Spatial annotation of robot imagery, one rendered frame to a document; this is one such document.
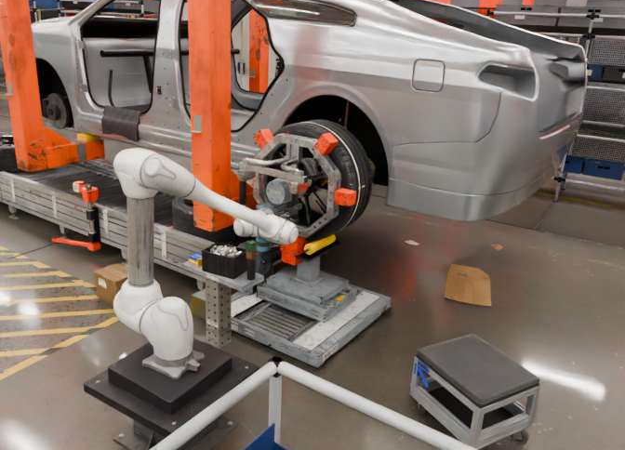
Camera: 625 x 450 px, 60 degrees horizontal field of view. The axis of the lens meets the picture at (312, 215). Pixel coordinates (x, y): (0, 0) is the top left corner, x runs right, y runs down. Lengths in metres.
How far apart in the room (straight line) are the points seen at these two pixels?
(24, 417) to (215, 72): 1.88
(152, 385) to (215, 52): 1.70
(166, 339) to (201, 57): 1.53
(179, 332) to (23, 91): 2.84
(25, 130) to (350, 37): 2.62
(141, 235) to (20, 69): 2.60
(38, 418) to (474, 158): 2.35
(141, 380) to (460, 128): 1.86
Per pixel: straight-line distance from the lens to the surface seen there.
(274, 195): 2.86
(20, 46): 4.60
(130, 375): 2.32
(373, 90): 3.02
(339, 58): 3.12
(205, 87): 3.05
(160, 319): 2.20
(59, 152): 4.81
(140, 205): 2.17
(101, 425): 2.70
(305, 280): 3.29
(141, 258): 2.25
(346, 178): 2.85
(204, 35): 3.03
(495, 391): 2.39
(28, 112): 4.64
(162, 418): 2.20
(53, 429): 2.74
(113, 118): 4.61
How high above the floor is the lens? 1.68
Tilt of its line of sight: 19 degrees down
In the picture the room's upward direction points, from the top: 3 degrees clockwise
